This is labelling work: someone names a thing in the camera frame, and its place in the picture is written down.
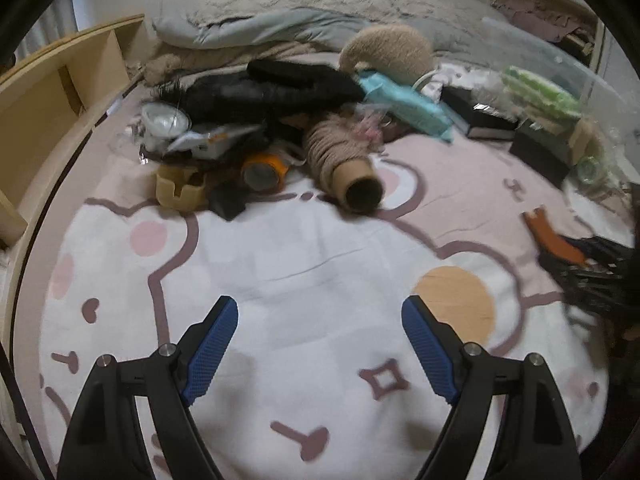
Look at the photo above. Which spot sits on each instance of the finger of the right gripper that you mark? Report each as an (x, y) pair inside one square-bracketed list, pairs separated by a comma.
[(550, 241)]

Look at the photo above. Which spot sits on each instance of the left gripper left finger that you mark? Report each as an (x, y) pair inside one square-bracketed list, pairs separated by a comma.
[(104, 439)]

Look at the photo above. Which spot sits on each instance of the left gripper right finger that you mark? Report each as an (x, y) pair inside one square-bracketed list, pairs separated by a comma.
[(535, 439)]

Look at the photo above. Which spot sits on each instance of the green dotted wipes pack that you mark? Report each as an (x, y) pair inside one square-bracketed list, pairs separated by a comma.
[(541, 93)]

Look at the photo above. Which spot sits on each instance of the twine spool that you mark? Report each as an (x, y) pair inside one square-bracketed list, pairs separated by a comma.
[(342, 166)]

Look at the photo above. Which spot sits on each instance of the black small box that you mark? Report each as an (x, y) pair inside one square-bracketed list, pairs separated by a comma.
[(539, 158)]

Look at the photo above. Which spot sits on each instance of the clear plastic storage bin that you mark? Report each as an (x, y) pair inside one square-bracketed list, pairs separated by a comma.
[(593, 146)]

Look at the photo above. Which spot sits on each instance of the black hardcover book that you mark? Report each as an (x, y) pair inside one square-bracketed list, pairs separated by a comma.
[(476, 120)]

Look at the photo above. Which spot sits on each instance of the teal wet wipes pack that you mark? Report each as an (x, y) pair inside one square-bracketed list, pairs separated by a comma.
[(405, 103)]

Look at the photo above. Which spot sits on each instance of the grey blue duvet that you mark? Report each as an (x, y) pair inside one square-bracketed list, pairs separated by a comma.
[(327, 29)]

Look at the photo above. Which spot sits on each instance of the pile of pink clothes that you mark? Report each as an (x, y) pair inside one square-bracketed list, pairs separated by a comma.
[(544, 22)]

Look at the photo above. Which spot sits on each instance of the beige plush slipper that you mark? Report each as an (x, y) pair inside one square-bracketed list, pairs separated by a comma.
[(397, 51)]

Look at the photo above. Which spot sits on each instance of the cartoon printed blanket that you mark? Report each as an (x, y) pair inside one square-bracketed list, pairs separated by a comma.
[(319, 381)]

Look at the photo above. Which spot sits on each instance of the beige quilted right pillow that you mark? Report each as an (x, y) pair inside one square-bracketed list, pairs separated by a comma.
[(464, 13)]

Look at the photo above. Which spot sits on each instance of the beige plastic holder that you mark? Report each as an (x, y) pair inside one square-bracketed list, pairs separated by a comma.
[(178, 188)]

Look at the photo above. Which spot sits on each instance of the orange tape roll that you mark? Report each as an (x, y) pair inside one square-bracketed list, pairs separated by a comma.
[(264, 172)]

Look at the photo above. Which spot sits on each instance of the black fuzzy slipper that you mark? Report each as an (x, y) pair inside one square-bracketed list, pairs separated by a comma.
[(264, 90)]

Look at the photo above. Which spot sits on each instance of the wooden bedside shelf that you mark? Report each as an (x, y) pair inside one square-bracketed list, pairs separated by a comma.
[(50, 101)]

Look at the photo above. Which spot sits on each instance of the beige fleece blanket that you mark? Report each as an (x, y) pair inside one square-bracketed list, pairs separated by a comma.
[(167, 59)]

